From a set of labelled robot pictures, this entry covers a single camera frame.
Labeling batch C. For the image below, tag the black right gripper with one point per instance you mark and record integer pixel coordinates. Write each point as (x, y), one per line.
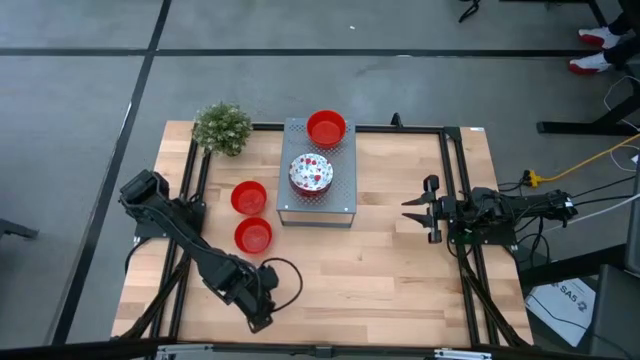
(448, 210)

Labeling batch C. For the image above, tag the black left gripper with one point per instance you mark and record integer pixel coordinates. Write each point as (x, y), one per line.
(257, 290)

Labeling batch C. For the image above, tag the plain red plastic bowl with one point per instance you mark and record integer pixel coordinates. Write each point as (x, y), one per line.
(326, 131)
(248, 198)
(253, 236)

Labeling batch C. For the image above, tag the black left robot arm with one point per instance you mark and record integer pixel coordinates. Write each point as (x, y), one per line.
(180, 230)

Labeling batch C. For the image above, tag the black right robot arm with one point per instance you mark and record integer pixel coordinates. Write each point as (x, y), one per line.
(525, 205)

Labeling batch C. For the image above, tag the grey perforated metal shelf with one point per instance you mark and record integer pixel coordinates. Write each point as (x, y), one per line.
(345, 170)

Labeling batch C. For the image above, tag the black desk foot bar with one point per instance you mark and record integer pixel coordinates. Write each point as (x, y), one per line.
(570, 264)

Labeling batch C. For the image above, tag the white printed paper sheet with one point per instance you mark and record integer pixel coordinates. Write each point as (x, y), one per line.
(560, 310)

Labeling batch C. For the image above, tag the black crossbar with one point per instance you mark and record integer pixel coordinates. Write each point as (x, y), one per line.
(75, 350)

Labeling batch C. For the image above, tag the artificial green potted plant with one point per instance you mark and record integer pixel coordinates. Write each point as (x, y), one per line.
(222, 127)

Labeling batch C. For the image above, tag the dark grey box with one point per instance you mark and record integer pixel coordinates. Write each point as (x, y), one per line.
(617, 310)

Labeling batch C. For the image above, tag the black furniture leg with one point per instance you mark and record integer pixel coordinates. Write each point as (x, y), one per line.
(15, 229)

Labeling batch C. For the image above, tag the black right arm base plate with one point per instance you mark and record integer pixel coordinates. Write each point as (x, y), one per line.
(495, 237)

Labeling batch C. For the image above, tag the silver metal bracket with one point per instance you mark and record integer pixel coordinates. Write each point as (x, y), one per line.
(182, 352)
(462, 354)

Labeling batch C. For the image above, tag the black aluminium rig frame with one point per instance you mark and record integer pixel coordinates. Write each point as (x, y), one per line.
(400, 129)

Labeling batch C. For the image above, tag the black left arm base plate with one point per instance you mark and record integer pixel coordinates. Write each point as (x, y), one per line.
(150, 231)

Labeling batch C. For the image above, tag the black desk leg frame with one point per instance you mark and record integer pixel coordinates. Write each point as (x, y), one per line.
(575, 127)

